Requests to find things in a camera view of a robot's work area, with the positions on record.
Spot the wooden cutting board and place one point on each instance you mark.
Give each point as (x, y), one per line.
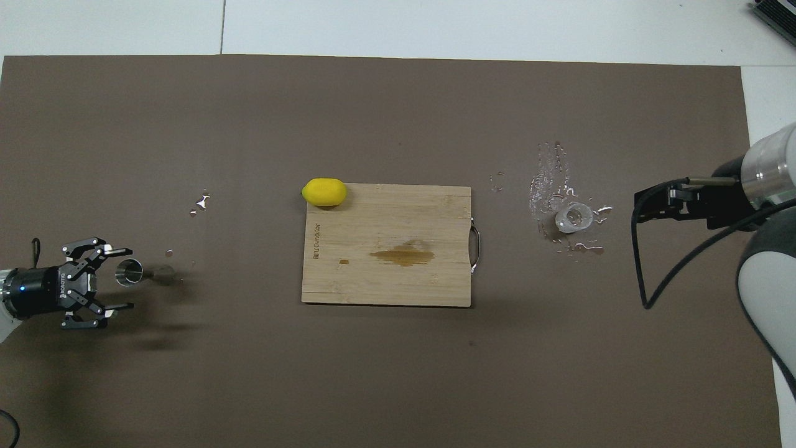
(385, 286)

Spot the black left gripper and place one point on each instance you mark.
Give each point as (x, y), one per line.
(37, 292)

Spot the small clear glass cup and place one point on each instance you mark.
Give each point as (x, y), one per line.
(573, 218)

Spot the grey ridged device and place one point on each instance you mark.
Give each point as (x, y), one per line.
(780, 15)

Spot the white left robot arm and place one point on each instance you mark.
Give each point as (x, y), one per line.
(4, 326)

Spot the brown table mat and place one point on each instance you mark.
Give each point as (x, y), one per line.
(373, 386)

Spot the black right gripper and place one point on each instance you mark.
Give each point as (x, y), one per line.
(715, 205)

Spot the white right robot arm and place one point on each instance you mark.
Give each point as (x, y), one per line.
(771, 286)

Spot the steel double jigger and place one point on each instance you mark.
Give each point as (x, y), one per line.
(129, 272)

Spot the yellow lemon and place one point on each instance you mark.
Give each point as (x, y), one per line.
(323, 191)

